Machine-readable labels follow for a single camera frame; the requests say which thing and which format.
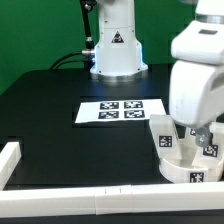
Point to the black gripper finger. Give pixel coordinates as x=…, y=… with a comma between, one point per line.
x=203, y=137

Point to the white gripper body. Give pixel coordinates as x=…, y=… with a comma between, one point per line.
x=196, y=95

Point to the white round stool seat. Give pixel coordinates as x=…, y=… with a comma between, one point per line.
x=182, y=171

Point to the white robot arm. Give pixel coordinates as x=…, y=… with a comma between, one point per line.
x=118, y=54

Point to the white marker paper sheet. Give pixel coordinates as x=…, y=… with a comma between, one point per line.
x=122, y=110

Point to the white front barrier wall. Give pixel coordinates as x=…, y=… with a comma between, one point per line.
x=112, y=200

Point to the white barrier wall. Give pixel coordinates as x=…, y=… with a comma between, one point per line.
x=9, y=158
x=112, y=200

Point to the white left barrier wall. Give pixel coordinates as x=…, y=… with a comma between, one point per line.
x=9, y=158

